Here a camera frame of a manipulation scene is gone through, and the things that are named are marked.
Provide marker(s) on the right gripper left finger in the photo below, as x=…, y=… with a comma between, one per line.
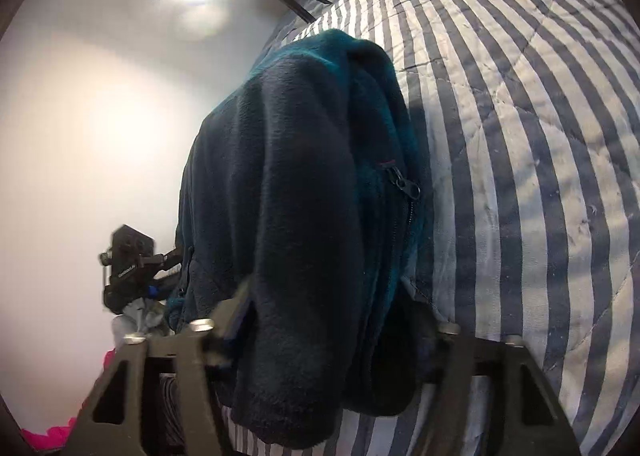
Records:
x=160, y=395

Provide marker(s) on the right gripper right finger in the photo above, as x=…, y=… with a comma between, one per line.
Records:
x=523, y=415

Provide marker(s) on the teal fleece jacket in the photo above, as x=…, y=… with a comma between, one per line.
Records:
x=305, y=185

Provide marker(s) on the blue white striped quilt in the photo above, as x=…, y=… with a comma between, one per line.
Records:
x=529, y=112

